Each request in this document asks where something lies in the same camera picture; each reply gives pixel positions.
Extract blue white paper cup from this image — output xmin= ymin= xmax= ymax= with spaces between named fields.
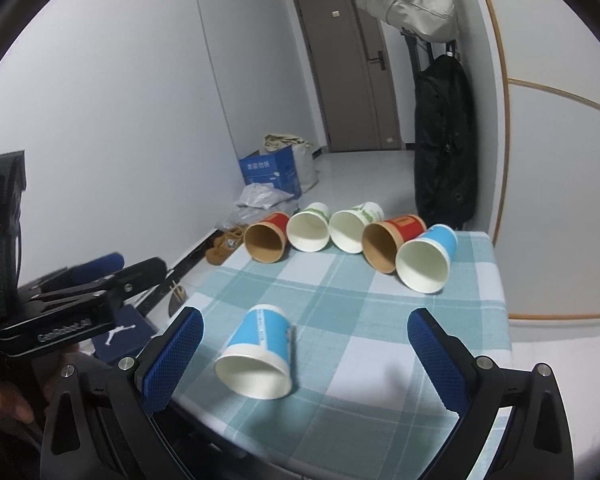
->
xmin=214 ymin=304 xmax=292 ymax=400

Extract blue white cup right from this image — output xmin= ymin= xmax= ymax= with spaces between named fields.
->
xmin=396 ymin=224 xmax=458 ymax=294

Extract red brown cup left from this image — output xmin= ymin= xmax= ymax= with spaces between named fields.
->
xmin=244 ymin=212 xmax=290 ymax=263

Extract red brown cup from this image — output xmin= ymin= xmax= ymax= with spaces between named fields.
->
xmin=244 ymin=212 xmax=290 ymax=263
xmin=362 ymin=214 xmax=427 ymax=274

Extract red brown cup right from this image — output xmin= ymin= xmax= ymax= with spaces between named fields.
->
xmin=362 ymin=214 xmax=427 ymax=274

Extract green white cup left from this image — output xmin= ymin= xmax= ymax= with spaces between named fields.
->
xmin=286 ymin=202 xmax=330 ymax=252

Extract green white cup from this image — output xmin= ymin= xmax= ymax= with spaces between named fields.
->
xmin=328 ymin=202 xmax=385 ymax=254
xmin=286 ymin=202 xmax=330 ymax=252

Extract green white cup right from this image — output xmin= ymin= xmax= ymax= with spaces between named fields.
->
xmin=328 ymin=202 xmax=385 ymax=254

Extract person's left hand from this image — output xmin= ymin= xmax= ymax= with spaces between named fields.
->
xmin=0 ymin=349 xmax=89 ymax=441

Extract navy jordan shoe box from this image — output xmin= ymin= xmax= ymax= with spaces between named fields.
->
xmin=92 ymin=304 xmax=156 ymax=365

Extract brown shoes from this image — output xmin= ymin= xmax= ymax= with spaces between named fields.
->
xmin=204 ymin=226 xmax=246 ymax=266

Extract teal plaid tablecloth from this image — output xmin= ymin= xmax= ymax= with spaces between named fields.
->
xmin=174 ymin=232 xmax=512 ymax=479

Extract grey plastic mailer bags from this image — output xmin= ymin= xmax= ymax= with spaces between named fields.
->
xmin=218 ymin=183 xmax=299 ymax=231

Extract blue cardboard box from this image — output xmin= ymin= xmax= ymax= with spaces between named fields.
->
xmin=239 ymin=146 xmax=302 ymax=198

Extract black backpack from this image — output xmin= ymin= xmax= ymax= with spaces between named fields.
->
xmin=414 ymin=54 xmax=478 ymax=230

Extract brown door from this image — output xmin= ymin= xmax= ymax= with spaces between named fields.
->
xmin=294 ymin=0 xmax=402 ymax=153

